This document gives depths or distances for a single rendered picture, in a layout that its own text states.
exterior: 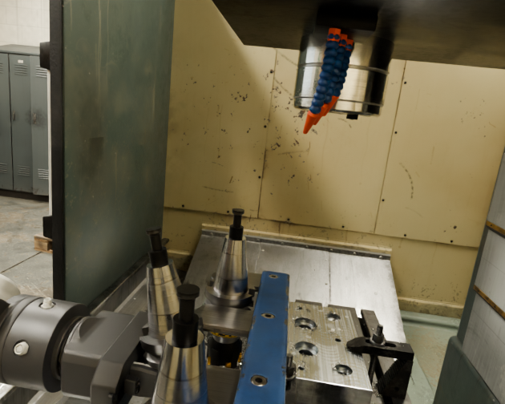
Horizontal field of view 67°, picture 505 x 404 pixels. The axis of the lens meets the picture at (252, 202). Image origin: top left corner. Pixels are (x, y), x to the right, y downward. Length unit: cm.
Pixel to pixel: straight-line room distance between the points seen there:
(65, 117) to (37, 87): 447
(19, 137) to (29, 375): 544
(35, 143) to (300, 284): 449
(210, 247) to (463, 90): 128
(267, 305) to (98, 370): 19
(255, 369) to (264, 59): 151
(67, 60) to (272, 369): 91
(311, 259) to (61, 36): 128
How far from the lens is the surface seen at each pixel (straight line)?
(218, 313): 46
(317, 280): 169
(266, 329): 42
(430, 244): 193
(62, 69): 108
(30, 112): 570
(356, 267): 180
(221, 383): 36
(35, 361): 43
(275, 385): 35
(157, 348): 39
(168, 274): 37
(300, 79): 69
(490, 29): 62
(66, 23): 110
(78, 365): 41
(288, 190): 176
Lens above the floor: 144
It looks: 13 degrees down
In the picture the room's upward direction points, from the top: 6 degrees clockwise
